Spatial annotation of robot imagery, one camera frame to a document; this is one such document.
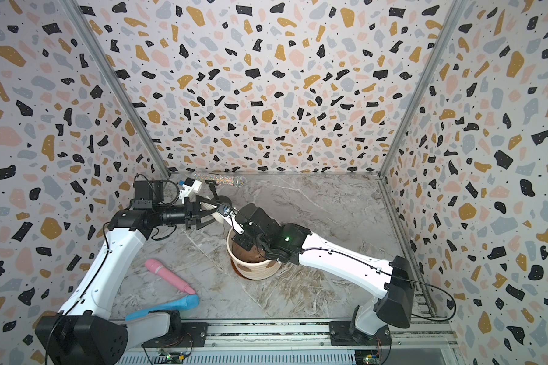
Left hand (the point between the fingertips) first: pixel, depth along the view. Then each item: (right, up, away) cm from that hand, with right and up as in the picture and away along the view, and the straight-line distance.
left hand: (220, 213), depth 67 cm
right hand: (+5, -3, +2) cm, 6 cm away
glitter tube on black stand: (+1, +11, +21) cm, 24 cm away
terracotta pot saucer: (0, -23, +19) cm, 30 cm away
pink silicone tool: (-29, -21, +17) cm, 40 cm away
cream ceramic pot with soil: (+8, -17, +6) cm, 20 cm away
